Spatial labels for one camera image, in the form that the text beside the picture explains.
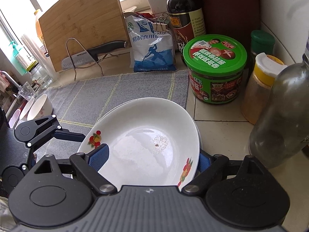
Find white fruit plate back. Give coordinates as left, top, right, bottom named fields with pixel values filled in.
left=78, top=98, right=200, bottom=189

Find green dish soap bottle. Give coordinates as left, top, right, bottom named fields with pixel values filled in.
left=9, top=41, right=27, bottom=76

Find binder clips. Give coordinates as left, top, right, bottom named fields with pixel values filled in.
left=151, top=13, right=170, bottom=32

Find orange cooking wine jug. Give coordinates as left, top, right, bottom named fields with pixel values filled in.
left=34, top=9, right=48, bottom=53

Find grey teal dish mat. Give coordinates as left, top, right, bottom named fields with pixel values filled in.
left=33, top=70, right=190, bottom=161

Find white bowl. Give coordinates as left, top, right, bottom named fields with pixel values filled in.
left=19, top=97, right=35, bottom=122
left=27, top=94, right=53, bottom=121
left=8, top=108, right=21, bottom=129

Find yellow lid spice jar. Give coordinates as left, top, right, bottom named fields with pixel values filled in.
left=240, top=52, right=288, bottom=125

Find dark vinegar bottle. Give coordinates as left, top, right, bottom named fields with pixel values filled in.
left=166, top=0, right=206, bottom=52

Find glass jar green lid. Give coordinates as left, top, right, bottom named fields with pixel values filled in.
left=26, top=61, right=53, bottom=89

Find tall plastic bag roll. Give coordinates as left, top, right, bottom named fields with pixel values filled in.
left=20, top=34, right=59, bottom=81

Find green cap small jar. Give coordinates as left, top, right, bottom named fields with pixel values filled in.
left=250, top=30, right=275, bottom=68

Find white blue salt bag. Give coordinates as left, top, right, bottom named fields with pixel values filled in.
left=125, top=13, right=176, bottom=72

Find green lid sauce jar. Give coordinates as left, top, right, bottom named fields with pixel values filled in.
left=183, top=34, right=247, bottom=104

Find white plate with burnt stain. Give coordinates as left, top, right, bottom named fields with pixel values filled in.
left=96, top=99, right=203, bottom=155

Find kitchen knife black handle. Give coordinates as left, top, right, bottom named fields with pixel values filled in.
left=61, top=40, right=128, bottom=70

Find dark red knife block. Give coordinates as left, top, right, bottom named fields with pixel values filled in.
left=200, top=0, right=260, bottom=51

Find clear glass bottle red cap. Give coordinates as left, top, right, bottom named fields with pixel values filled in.
left=248, top=49, right=308, bottom=169

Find glass mug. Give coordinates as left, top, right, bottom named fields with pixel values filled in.
left=18, top=81, right=36, bottom=101

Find wire cutting board rack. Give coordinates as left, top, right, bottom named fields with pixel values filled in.
left=61, top=37, right=127, bottom=80

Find bamboo cutting board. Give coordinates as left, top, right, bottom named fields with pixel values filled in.
left=39, top=0, right=128, bottom=72

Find steel sink faucet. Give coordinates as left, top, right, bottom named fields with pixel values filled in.
left=0, top=71, right=21, bottom=89

